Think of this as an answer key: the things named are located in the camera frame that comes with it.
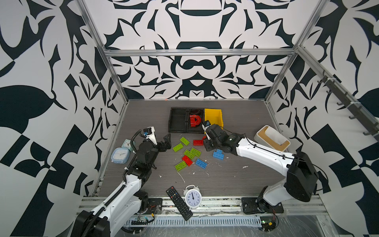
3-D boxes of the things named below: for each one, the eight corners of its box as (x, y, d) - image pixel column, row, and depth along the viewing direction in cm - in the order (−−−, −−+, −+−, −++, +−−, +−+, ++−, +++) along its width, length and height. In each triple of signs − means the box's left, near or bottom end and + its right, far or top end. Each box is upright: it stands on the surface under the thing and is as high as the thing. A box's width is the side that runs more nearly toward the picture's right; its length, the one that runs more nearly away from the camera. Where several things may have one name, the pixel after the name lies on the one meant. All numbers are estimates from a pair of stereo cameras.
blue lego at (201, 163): (194, 163, 90) (194, 162, 88) (196, 159, 92) (197, 157, 90) (204, 169, 88) (205, 168, 86) (207, 164, 90) (207, 163, 88)
